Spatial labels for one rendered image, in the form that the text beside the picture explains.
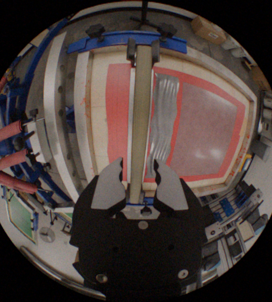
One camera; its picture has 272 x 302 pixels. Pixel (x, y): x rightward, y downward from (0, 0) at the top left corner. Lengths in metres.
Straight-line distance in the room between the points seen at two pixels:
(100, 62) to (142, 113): 0.23
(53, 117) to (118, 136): 0.20
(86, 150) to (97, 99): 0.16
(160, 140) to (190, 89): 0.19
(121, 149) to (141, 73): 0.23
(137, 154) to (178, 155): 0.19
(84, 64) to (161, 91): 0.23
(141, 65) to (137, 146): 0.16
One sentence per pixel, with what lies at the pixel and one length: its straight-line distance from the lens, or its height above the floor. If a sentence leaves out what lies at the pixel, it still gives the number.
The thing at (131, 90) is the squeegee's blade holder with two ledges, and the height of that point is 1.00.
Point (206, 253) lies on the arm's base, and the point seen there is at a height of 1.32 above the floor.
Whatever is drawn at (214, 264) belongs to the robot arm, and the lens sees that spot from 0.90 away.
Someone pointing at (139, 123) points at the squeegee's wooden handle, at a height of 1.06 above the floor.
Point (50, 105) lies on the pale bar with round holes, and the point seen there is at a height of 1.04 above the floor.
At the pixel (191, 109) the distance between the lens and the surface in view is 0.33.
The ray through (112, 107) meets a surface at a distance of 0.29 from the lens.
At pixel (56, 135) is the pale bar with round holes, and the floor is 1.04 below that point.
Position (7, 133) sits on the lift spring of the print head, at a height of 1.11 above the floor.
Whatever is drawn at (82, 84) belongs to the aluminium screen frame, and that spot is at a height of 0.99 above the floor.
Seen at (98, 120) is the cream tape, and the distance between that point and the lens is 0.31.
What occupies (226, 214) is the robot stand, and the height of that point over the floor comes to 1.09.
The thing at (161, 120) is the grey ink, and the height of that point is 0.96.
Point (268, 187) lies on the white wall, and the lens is 3.79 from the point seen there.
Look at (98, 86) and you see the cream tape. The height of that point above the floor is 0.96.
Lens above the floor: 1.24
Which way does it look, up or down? 63 degrees down
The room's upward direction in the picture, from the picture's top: 177 degrees counter-clockwise
